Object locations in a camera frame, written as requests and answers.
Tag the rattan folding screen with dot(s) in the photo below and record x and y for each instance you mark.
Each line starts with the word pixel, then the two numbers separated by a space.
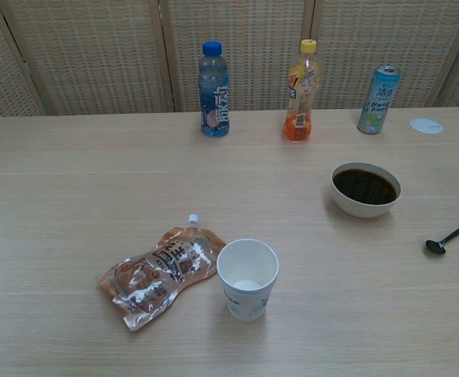
pixel 107 55

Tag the black plastic spoon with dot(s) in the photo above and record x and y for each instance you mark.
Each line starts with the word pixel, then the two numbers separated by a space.
pixel 435 246

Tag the white paper cup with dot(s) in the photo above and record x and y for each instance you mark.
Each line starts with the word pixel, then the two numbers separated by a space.
pixel 246 302

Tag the blue-capped drink bottle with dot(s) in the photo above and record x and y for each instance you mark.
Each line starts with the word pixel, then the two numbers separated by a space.
pixel 214 102

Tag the bowl of black liquid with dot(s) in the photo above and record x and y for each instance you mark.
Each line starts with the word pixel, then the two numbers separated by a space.
pixel 364 209

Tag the yellow-capped orange drink bottle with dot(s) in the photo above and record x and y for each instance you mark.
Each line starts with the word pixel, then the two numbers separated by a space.
pixel 299 98

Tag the white round lid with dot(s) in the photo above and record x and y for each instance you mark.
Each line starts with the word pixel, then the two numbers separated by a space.
pixel 426 125

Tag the brown spouted drink pouch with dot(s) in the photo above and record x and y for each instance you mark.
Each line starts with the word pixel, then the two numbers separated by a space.
pixel 162 275

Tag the light blue drink can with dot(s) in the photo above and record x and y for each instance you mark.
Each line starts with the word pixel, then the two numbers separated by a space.
pixel 378 102

